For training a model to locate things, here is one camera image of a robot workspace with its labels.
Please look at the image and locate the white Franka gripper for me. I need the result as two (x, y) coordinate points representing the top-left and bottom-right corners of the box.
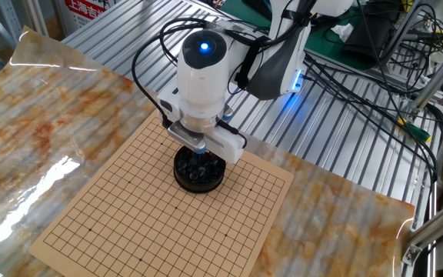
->
(155, 87), (245, 165)

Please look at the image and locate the black bowl of Go stones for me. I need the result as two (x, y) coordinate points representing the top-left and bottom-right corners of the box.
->
(172, 145), (228, 195)

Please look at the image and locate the tan Go board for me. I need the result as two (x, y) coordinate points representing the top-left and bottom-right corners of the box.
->
(28, 107), (295, 277)

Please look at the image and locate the orange marble pattern mat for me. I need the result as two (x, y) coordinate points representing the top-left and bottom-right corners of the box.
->
(0, 25), (415, 277)

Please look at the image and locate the green cutting mat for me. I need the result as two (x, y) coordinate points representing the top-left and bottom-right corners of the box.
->
(219, 0), (403, 72)

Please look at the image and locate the red white sign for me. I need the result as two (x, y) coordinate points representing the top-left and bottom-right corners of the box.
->
(64, 0), (109, 28)

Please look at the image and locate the crumpled white tissue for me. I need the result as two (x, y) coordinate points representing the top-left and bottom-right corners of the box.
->
(329, 22), (355, 43)

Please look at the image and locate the black box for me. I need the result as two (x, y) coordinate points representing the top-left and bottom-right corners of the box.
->
(340, 7), (398, 62)

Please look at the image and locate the green yellow screwdriver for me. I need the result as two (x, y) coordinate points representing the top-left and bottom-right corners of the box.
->
(397, 117), (433, 143)

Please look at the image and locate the grey metal bar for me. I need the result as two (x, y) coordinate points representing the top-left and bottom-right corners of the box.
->
(378, 0), (425, 66)

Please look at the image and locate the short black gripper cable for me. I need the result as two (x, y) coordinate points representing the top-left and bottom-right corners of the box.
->
(216, 119), (248, 149)

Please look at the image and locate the long black camera cable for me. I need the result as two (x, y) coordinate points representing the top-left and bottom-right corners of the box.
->
(131, 17), (257, 130)

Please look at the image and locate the white metal post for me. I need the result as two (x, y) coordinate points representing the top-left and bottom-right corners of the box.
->
(23, 0), (49, 38)

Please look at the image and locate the grey metal shelf frame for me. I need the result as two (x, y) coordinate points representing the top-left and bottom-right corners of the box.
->
(0, 0), (25, 51)

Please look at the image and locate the aluminium frame bar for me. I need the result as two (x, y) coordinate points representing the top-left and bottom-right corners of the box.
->
(400, 195), (443, 266)
(409, 42), (443, 112)

